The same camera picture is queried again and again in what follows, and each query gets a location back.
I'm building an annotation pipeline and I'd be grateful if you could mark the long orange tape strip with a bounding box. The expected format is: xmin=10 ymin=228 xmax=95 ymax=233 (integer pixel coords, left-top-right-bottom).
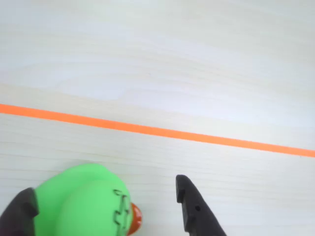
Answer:
xmin=0 ymin=103 xmax=315 ymax=158

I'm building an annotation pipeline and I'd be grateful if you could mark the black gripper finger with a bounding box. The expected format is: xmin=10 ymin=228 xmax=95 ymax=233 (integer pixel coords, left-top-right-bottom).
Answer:
xmin=0 ymin=187 xmax=40 ymax=236
xmin=175 ymin=174 xmax=227 ymax=236

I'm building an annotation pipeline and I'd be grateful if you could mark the green rubber duck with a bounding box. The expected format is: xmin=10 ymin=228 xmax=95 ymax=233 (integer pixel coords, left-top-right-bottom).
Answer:
xmin=31 ymin=163 xmax=143 ymax=236

